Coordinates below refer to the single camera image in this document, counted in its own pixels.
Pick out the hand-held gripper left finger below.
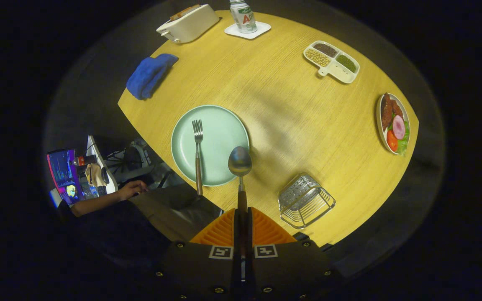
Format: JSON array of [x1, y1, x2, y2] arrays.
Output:
[[151, 208, 241, 301]]

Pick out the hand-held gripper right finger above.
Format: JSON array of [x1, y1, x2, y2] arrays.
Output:
[[247, 207, 344, 301]]

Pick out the wooden handled spoon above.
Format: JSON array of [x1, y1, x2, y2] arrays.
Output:
[[228, 145, 253, 258]]

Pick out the wooden handled fork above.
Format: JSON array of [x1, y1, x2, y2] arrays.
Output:
[[192, 119, 205, 196]]

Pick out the person's khaki garment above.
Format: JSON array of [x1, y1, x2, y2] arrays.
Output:
[[129, 184, 225, 243]]

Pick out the person's dark garment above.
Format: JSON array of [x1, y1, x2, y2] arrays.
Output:
[[57, 201, 170, 272]]

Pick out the pale green plate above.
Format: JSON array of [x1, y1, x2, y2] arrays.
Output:
[[171, 105, 250, 187]]

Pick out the beige object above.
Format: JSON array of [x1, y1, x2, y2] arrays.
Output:
[[85, 163, 103, 186]]

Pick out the white side desk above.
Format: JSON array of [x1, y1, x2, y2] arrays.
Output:
[[85, 135, 119, 194]]

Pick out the glowing computer monitor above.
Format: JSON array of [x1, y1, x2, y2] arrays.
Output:
[[46, 148, 83, 205]]

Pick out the plate of meat and salad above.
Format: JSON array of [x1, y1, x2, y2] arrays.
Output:
[[376, 92, 411, 156]]

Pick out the blue folded cloth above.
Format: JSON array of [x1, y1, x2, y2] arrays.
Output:
[[126, 53, 179, 100]]

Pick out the white divided bean dish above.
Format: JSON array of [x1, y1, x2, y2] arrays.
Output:
[[303, 40, 360, 84]]

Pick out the white toaster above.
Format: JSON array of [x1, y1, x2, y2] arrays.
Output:
[[156, 4, 220, 44]]

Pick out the small drink bottle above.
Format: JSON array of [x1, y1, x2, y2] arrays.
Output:
[[229, 0, 258, 33]]

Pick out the toast slice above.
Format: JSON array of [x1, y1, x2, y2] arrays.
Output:
[[169, 4, 201, 21]]

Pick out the metal wire cutlery basket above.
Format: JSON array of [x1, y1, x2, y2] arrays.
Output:
[[278, 173, 336, 229]]

